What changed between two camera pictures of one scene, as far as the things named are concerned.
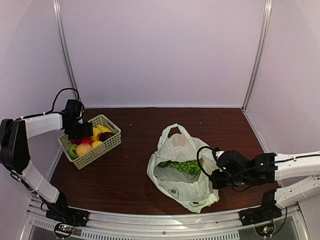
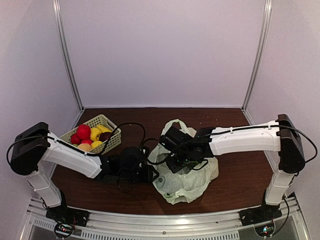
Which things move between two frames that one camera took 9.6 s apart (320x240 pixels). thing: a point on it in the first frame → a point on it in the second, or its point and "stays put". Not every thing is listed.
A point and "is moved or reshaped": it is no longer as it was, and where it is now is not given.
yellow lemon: [96, 131] stays put
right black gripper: [217, 183] → [174, 167]
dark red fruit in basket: [103, 136] stays put
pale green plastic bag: [180, 168] is moved or reshaped
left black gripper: [87, 131] → [148, 175]
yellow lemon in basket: [96, 143] stays put
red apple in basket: [75, 141] stays put
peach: [82, 148] stays put
